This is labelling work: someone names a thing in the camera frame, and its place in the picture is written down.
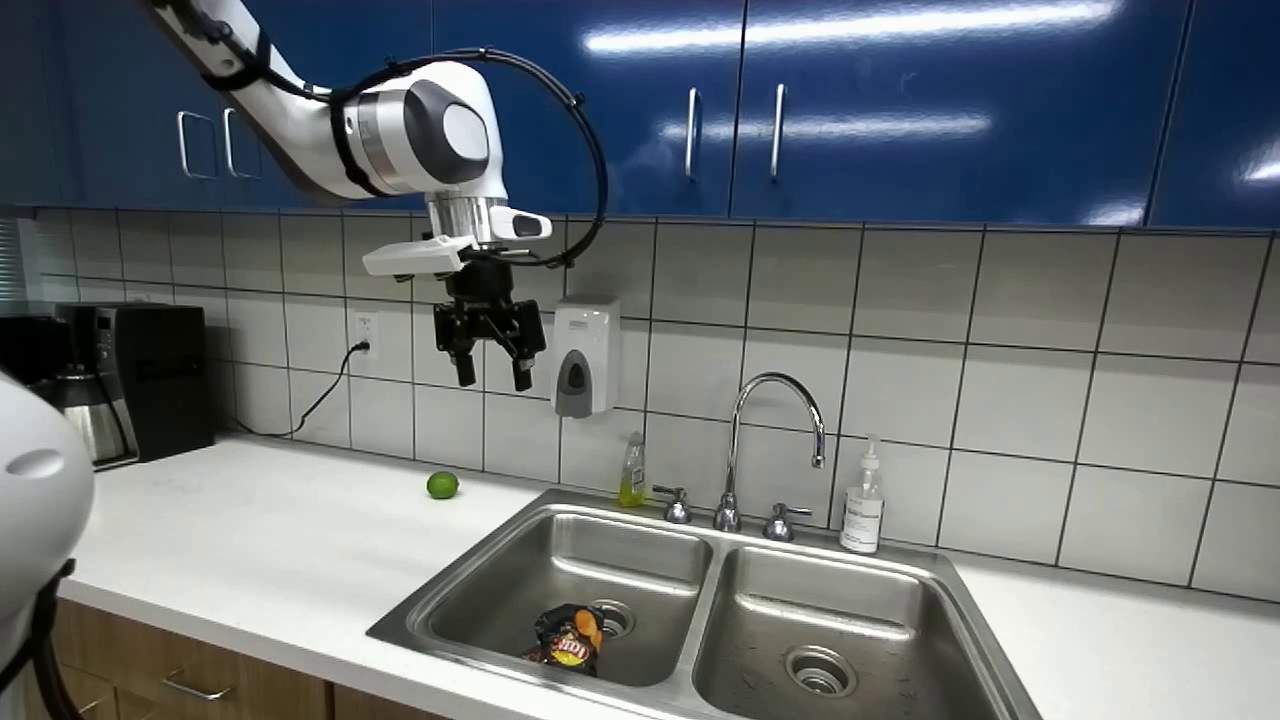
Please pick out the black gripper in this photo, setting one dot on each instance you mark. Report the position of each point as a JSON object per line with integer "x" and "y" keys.
{"x": 480, "y": 305}

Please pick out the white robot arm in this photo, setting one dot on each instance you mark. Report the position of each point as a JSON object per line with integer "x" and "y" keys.
{"x": 414, "y": 130}

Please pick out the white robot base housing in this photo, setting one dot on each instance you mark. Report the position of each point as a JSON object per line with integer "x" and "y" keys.
{"x": 46, "y": 499}

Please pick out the stainless steel double sink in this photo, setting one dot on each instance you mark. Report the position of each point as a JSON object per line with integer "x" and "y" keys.
{"x": 709, "y": 622}

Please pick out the green lime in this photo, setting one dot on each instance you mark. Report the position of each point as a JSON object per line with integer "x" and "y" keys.
{"x": 440, "y": 484}

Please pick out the green dish soap bottle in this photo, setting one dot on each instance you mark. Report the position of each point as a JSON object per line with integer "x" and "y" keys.
{"x": 630, "y": 488}

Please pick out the chrome gooseneck faucet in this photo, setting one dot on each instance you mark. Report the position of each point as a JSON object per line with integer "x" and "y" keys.
{"x": 724, "y": 513}

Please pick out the black coffee maker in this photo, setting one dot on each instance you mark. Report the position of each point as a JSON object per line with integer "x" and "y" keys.
{"x": 128, "y": 376}

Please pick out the blue upper cabinets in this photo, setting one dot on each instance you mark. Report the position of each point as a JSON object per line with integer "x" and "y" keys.
{"x": 1017, "y": 114}

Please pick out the clear pump soap bottle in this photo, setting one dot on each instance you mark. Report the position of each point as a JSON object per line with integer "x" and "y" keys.
{"x": 865, "y": 504}

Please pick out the wooden lower cabinets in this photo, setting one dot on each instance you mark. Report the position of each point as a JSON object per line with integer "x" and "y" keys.
{"x": 124, "y": 670}

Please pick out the white wall soap dispenser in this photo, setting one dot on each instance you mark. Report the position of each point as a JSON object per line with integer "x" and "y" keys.
{"x": 586, "y": 369}

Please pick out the white wall outlet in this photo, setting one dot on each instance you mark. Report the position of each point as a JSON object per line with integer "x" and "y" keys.
{"x": 365, "y": 333}

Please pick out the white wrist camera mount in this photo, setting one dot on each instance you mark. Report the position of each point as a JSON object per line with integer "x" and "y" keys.
{"x": 462, "y": 228}

